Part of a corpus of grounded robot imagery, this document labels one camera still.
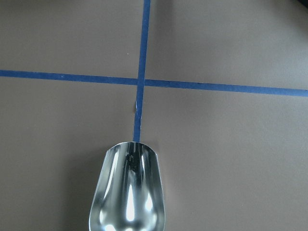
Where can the steel ice scoop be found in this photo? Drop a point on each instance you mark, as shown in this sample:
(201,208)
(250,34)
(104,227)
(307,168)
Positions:
(129,193)

